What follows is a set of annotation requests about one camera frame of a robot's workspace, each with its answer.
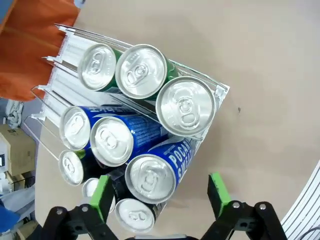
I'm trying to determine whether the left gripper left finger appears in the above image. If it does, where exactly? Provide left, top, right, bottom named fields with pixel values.
left=42, top=174, right=119, bottom=240

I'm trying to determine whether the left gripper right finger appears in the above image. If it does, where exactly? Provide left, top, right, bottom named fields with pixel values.
left=201, top=171, right=288, bottom=240

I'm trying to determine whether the black Pepsi can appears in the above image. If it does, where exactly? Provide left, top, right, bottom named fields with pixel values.
left=114, top=198, right=158, bottom=234
left=58, top=149, right=103, bottom=186
left=81, top=177, right=117, bottom=213

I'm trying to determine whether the blue Pocari Sweat can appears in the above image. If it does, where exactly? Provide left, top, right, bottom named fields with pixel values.
left=124, top=138, right=194, bottom=205
left=89, top=114, right=169, bottom=168
left=59, top=105, right=141, bottom=151

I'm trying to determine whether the green soda can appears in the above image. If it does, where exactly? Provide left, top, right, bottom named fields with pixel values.
left=155, top=76, right=216, bottom=137
left=114, top=44, right=180, bottom=100
left=77, top=43, right=123, bottom=93

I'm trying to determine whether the aluminium profile robot base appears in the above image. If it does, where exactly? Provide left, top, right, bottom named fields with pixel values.
left=281, top=159, right=320, bottom=240

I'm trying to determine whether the brown cardboard box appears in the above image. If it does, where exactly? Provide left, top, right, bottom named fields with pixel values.
left=0, top=123, right=36, bottom=176

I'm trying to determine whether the grey cloth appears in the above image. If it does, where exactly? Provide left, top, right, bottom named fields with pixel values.
left=6, top=99, right=25, bottom=124

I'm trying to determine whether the person in orange hoodie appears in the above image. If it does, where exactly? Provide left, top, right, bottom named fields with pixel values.
left=0, top=0, right=81, bottom=102

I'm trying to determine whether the white wire can dispenser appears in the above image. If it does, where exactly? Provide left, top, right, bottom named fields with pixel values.
left=23, top=23, right=230, bottom=221

